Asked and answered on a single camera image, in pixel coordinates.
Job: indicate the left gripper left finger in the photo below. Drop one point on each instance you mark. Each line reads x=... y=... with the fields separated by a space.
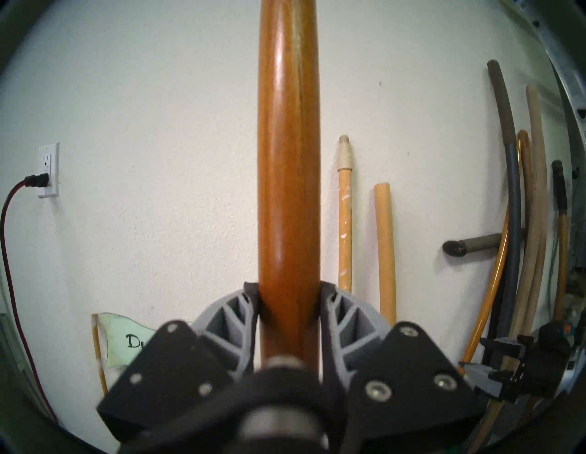
x=229 y=325

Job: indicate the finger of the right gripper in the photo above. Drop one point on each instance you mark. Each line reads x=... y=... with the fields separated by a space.
x=480 y=377
x=503 y=344

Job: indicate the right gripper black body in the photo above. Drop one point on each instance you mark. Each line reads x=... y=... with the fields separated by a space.
x=542 y=361

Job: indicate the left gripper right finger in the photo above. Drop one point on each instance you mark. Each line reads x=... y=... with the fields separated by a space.
x=352 y=329

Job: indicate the plain light wooden dowel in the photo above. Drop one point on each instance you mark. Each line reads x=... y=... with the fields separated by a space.
x=385 y=251

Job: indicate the paint-speckled pole with threaded tip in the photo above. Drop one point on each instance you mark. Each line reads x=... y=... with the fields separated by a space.
x=345 y=219

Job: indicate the green Dunbar Drive paper flag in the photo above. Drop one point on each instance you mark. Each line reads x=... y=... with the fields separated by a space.
x=123 y=338

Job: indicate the thin bamboo flag stick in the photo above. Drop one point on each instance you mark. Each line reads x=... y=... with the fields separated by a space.
x=98 y=357

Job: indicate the aluminium ladder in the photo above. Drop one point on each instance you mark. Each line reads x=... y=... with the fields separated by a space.
x=563 y=55

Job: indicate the white wall outlet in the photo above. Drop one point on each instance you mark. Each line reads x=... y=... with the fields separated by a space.
x=48 y=167

